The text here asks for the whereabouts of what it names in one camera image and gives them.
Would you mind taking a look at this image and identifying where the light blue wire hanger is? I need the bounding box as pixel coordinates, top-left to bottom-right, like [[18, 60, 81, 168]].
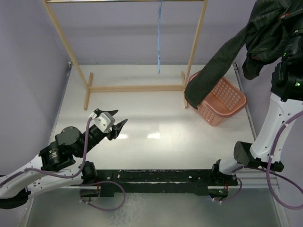
[[157, 0, 162, 75]]

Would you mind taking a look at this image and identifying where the dark pinstriped shirt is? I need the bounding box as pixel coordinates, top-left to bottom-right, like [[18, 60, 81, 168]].
[[184, 0, 303, 108]]

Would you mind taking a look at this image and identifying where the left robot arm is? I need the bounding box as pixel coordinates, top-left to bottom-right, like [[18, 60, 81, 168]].
[[0, 109, 128, 210]]

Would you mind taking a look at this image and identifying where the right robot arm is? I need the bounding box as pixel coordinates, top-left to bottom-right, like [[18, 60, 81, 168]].
[[210, 0, 303, 185]]

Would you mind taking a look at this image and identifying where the wooden clothes rack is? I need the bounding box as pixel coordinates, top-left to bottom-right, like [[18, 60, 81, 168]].
[[43, 0, 208, 109]]

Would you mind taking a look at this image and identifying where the pink plastic basket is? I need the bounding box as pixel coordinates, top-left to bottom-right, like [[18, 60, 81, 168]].
[[196, 77, 248, 126]]

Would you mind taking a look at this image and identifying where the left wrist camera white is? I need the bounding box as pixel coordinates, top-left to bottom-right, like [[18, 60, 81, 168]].
[[89, 113, 116, 133]]

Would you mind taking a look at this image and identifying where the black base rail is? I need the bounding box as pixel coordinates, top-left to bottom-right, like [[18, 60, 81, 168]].
[[82, 169, 238, 197]]

